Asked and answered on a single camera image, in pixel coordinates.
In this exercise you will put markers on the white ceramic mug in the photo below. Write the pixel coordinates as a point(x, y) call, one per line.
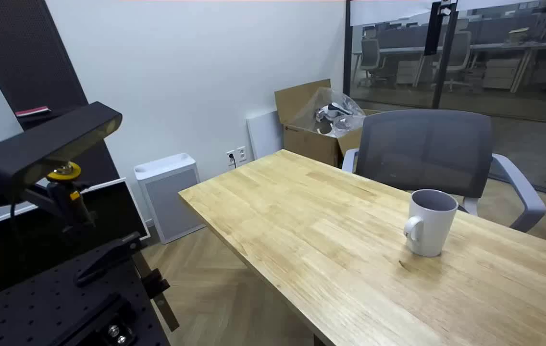
point(431, 227)

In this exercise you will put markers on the white flat panel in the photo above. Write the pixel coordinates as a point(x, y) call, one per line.
point(264, 135)

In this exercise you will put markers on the brown cardboard box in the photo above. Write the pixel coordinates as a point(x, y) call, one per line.
point(308, 144)

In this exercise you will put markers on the clear plastic bag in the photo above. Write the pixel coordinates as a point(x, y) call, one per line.
point(333, 112)

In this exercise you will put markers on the white air purifier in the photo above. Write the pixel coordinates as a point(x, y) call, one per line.
point(170, 198)

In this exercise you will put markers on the grey mesh office chair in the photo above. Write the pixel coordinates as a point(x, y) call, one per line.
point(427, 150)

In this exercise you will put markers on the black clamp lever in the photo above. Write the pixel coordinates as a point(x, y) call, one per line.
point(110, 256)

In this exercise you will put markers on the red flat item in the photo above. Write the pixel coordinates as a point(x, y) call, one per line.
point(33, 112)

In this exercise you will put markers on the black diagonal board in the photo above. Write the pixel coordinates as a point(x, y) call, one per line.
point(23, 58)

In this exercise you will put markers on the black perforated breadboard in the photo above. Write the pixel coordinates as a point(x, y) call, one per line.
point(29, 314)

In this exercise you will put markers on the white wall outlet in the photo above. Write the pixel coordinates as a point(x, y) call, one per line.
point(237, 156)

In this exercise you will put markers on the black window frame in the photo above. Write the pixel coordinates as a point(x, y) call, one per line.
point(348, 58)

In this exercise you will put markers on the black metal bracket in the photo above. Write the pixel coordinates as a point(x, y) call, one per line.
point(158, 290)

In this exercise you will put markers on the camera mount with yellow knob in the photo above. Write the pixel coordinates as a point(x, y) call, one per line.
point(68, 185)

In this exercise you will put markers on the black stereo camera bar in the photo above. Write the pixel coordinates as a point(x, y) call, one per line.
point(35, 150)

